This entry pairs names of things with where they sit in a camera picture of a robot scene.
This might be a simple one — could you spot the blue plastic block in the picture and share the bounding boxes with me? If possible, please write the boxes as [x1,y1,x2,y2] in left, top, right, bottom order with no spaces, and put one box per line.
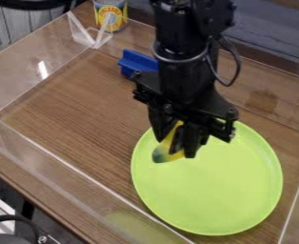
[119,49,159,77]

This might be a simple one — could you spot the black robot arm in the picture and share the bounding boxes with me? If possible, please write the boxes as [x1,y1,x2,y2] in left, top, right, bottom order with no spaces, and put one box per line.
[132,0,242,163]

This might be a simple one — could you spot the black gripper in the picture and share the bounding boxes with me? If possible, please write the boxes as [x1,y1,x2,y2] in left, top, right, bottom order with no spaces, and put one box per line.
[132,47,239,158]

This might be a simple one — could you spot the yellow toy banana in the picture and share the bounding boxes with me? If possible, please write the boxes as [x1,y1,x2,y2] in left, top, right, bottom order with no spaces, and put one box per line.
[152,121,184,163]

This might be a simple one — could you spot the yellow labelled tin can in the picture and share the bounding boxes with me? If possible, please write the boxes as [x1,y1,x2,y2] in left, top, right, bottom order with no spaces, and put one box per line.
[93,0,128,31]

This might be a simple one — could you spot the clear acrylic corner bracket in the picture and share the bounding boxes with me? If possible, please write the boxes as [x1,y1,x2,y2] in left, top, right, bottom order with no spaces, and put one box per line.
[68,11,114,50]

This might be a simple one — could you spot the green round plate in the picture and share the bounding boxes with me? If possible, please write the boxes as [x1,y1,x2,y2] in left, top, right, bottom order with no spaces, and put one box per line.
[131,122,284,236]

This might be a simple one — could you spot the black cable bottom left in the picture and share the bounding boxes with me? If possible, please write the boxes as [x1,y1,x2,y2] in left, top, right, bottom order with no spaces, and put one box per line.
[0,213,41,244]

